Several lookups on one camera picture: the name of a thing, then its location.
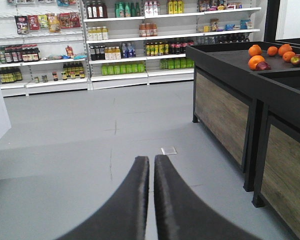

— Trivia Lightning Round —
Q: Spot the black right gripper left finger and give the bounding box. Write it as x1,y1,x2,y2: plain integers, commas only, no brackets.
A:
59,156,150,240

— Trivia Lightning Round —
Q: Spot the orange fruit front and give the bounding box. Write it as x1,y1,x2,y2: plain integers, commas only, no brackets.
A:
248,55,265,71

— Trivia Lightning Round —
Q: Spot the far steel floor plate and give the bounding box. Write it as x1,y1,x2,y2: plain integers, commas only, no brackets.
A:
160,146,178,155

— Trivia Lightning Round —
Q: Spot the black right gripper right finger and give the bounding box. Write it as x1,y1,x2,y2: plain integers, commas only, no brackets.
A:
154,154,257,240

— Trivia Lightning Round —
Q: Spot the red apple front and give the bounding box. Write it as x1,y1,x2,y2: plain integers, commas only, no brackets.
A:
255,61,272,71

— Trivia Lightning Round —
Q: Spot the wooden black-framed produce stand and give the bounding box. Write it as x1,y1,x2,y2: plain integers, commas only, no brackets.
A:
186,41,300,192

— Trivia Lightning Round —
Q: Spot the white store shelving unit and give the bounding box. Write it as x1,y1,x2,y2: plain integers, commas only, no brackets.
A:
0,0,263,97

